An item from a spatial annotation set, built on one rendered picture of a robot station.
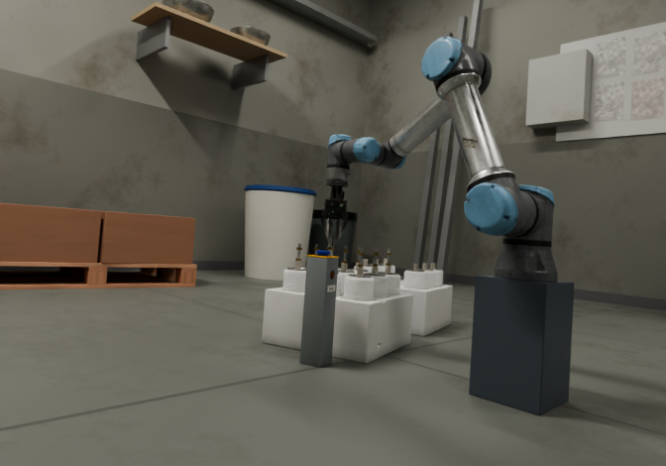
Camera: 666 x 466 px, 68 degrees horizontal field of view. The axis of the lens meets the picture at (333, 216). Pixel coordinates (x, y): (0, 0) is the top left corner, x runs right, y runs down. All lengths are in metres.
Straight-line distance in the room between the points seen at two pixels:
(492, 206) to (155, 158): 3.35
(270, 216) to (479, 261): 2.02
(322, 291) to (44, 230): 1.84
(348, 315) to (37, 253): 1.85
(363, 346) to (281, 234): 2.38
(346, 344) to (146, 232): 1.77
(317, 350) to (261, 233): 2.47
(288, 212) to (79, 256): 1.57
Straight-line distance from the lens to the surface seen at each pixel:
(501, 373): 1.31
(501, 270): 1.31
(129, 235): 3.01
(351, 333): 1.54
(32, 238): 2.92
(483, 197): 1.18
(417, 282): 2.07
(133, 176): 4.11
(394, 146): 1.60
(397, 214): 5.29
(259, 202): 3.86
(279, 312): 1.67
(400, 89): 5.58
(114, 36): 4.25
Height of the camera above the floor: 0.38
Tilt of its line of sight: 2 degrees up
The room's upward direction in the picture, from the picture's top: 4 degrees clockwise
